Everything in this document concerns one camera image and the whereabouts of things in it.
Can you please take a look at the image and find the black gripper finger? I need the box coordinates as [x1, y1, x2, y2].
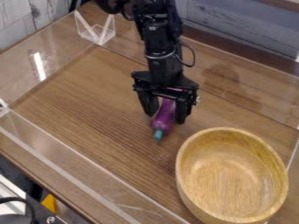
[174, 101, 192, 124]
[137, 91, 158, 117]

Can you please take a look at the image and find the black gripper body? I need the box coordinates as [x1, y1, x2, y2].
[130, 52, 198, 105]

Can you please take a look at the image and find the purple toy eggplant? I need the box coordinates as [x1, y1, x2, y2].
[150, 98, 174, 141]

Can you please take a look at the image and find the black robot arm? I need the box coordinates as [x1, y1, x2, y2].
[94, 0, 198, 124]

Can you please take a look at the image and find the brown wooden bowl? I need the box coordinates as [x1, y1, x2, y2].
[174, 127, 288, 224]

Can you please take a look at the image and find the yellow black device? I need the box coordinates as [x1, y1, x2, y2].
[25, 193, 73, 224]

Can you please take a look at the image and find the clear acrylic corner bracket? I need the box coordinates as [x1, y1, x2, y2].
[73, 11, 116, 46]

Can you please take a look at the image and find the clear acrylic tray wall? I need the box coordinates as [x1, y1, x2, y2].
[0, 103, 189, 224]

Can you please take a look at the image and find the black cable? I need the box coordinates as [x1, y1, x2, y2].
[0, 196, 38, 224]

